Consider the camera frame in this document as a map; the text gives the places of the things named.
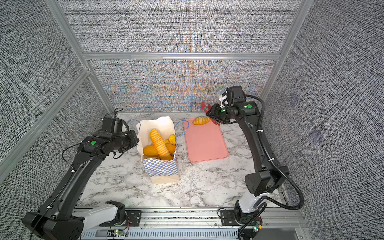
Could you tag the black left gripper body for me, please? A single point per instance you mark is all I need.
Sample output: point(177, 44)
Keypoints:
point(125, 142)

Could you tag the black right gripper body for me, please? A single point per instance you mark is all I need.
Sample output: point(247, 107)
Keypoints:
point(223, 114)

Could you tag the red silicone kitchen tongs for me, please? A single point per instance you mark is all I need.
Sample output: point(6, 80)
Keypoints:
point(207, 110)

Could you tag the croissant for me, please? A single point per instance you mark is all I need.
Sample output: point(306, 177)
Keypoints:
point(201, 121)

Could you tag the oval french bread loaf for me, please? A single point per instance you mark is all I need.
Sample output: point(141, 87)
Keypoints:
point(150, 151)

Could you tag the long twisted bread stick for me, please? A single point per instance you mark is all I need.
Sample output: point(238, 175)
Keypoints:
point(160, 145)

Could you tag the checkered paper bread bag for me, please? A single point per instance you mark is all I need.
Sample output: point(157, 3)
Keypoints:
point(159, 171)

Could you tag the small yellow bread piece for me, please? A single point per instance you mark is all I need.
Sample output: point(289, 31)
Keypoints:
point(172, 139)

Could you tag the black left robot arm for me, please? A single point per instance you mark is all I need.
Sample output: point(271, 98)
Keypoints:
point(54, 220)

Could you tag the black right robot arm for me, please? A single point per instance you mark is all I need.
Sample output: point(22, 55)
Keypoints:
point(269, 173)

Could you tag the pink plastic tray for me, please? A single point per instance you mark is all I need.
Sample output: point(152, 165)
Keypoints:
point(204, 142)

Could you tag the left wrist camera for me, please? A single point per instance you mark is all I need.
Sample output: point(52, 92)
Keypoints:
point(114, 125)

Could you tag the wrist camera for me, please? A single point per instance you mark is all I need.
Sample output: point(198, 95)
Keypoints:
point(114, 125)
point(231, 96)

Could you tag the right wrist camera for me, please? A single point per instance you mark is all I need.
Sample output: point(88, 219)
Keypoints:
point(231, 96)

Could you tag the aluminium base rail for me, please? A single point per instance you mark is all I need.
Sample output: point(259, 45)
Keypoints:
point(189, 224)

